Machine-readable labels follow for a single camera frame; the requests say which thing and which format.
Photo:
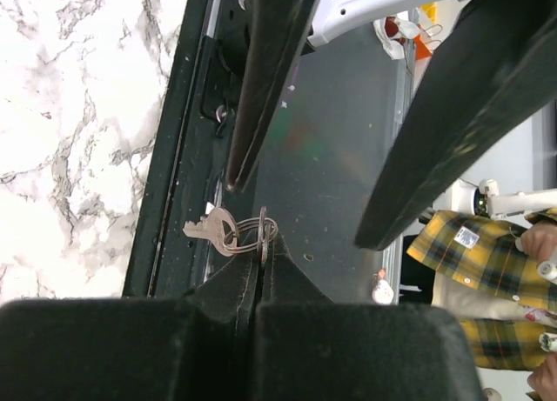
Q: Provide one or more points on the black mounting rail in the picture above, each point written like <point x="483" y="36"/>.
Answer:
<point x="189" y="156"/>

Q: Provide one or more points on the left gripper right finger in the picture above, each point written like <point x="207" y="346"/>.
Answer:
<point x="307" y="347"/>

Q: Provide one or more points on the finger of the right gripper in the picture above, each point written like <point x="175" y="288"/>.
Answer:
<point x="279" y="29"/>
<point x="495" y="69"/>

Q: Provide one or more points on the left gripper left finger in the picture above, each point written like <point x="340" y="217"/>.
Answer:
<point x="200" y="346"/>

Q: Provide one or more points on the silver key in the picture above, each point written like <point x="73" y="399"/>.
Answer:
<point x="220" y="229"/>

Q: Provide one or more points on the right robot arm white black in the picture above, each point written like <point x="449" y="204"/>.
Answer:
<point x="361" y="5"/>

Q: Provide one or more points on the person in yellow plaid shirt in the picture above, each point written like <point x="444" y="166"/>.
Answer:
<point x="485" y="273"/>

